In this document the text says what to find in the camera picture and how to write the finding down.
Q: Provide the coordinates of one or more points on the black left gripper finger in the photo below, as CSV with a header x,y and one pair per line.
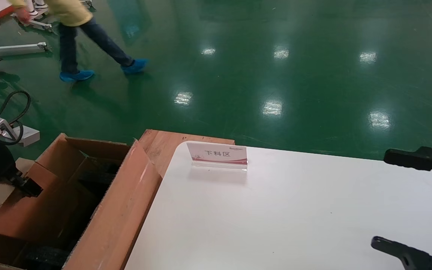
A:
x,y
28,187

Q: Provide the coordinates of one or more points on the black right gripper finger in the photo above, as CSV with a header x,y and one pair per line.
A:
x,y
407,255
422,159

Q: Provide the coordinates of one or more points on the large cardboard box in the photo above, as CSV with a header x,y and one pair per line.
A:
x,y
122,210

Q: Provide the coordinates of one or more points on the black foam block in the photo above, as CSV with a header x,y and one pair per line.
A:
x,y
47,257

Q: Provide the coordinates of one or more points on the person yellow shirt jeans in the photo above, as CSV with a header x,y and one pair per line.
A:
x,y
73,22

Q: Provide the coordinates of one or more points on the acrylic sign holder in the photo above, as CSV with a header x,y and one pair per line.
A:
x,y
219,153

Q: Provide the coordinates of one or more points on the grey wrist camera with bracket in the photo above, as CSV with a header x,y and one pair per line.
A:
x,y
2,129

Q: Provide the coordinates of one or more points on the white post stand base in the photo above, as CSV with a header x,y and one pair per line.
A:
x,y
41,24

